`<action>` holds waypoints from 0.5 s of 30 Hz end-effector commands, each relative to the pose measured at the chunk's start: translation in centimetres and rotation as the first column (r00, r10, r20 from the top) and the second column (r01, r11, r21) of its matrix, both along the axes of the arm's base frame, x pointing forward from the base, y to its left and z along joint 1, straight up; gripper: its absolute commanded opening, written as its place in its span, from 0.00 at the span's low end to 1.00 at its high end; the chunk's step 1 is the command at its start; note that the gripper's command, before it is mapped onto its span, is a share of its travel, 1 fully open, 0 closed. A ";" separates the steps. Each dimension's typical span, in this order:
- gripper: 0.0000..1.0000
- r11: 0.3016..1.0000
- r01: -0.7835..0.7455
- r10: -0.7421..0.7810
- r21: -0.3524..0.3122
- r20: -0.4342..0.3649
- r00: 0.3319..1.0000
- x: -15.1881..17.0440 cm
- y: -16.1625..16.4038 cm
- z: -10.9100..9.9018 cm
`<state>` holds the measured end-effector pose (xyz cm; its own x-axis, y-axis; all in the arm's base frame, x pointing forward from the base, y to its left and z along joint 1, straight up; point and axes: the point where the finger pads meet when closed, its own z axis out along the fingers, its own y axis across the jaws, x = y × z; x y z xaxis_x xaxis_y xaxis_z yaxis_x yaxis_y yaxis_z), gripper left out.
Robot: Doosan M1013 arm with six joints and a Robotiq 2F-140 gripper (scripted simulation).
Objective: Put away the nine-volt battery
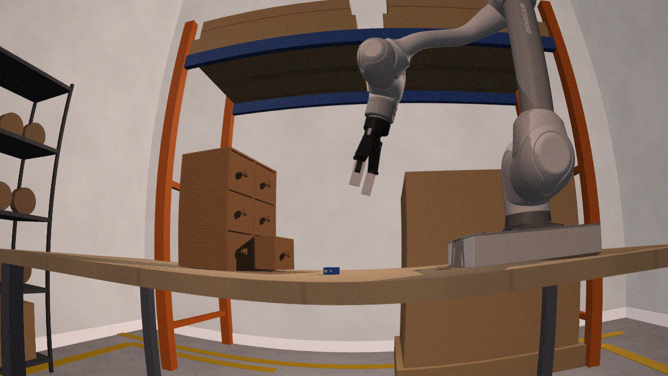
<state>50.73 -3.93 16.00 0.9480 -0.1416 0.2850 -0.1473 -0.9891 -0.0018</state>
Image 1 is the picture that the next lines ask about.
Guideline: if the blue 9v battery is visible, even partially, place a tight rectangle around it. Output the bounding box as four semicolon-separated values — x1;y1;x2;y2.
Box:
323;267;340;275

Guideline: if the brown wooden chest of drawers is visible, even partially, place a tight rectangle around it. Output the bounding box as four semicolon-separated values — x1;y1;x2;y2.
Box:
178;147;277;271

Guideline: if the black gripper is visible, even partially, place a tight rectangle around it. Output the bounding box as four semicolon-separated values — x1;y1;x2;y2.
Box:
349;116;391;196

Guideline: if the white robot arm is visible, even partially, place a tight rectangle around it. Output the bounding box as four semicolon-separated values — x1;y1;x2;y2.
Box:
357;0;575;232

